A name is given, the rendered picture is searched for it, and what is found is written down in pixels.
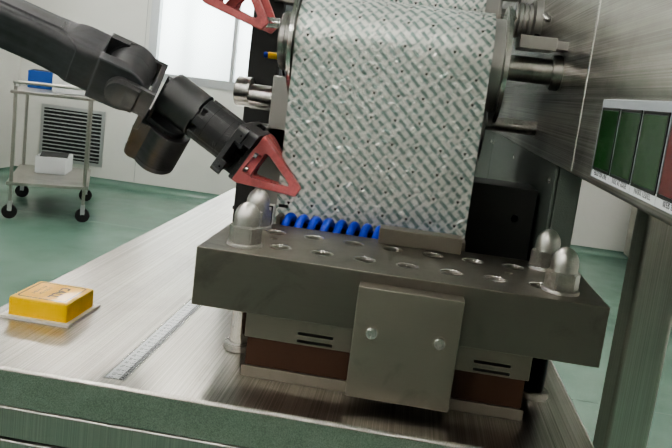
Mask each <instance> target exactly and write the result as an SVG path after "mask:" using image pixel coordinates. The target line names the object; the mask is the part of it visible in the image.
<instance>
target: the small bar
mask: <svg viewBox="0 0 672 448"><path fill-rule="evenodd" d="M462 242H463V239H462V236H460V235H453V234H446V233H439V232H432V231H425V230H418V229H411V228H404V227H397V226H390V225H383V224H381V226H380V230H379V238H378V243H382V244H389V245H396V246H402V247H409V248H416V249H423V250H430V251H437V252H444V253H451V254H458V255H460V254H461V249H462Z"/></svg>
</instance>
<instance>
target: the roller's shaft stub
mask: <svg viewBox="0 0 672 448"><path fill-rule="evenodd" d="M563 70H564V58H563V56H561V55H553V56H552V57H551V59H544V58H536V57H527V56H519V55H511V57H510V64H509V70H508V76H507V80H508V81H517V82H525V83H533V84H541V85H546V88H547V89H548V90H550V91H557V90H558V89H559V87H560V84H561V80H562V76H563Z"/></svg>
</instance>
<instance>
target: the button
mask: <svg viewBox="0 0 672 448"><path fill-rule="evenodd" d="M93 293H94V290H93V289H89V288H83V287H76V286H70V285H64V284H57V283H51V282H44V281H40V282H38V283H35V284H33V285H31V286H29V287H27V288H25V289H23V290H21V291H19V292H17V293H15V294H13V295H11V296H10V298H9V312H8V314H12V315H18V316H24V317H30V318H37V319H43V320H49V321H55V322H61V323H67V322H69V321H70V320H72V319H74V318H75V317H77V316H78V315H80V314H81V313H83V312H84V311H86V310H87V309H89V308H91V307H92V306H93Z"/></svg>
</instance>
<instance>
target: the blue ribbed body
mask: <svg viewBox="0 0 672 448"><path fill-rule="evenodd" d="M281 225H284V226H291V227H298V228H305V229H312V230H319V231H326V232H333V233H340V234H347V235H354V236H360V237H367V238H374V239H378V238H379V230H380V226H381V225H379V226H377V227H376V228H375V230H374V232H373V227H372V225H371V224H369V223H366V224H364V225H363V226H362V228H360V224H359V223H358V222H355V221H353V222H352V223H350V224H349V226H348V225H347V222H346V221H345V220H339V221H337V223H336V224H335V222H334V220H333V219H332V218H326V219H325V220H324V221H323V223H322V219H321V218H320V217H319V216H314V217H312V218H311V219H309V217H308V216H307V215H306V214H301V215H300V216H299V217H298V218H297V216H296V215H295V214H294V213H293V212H289V213H287V214H286V215H285V217H284V218H283V220H282V223H281Z"/></svg>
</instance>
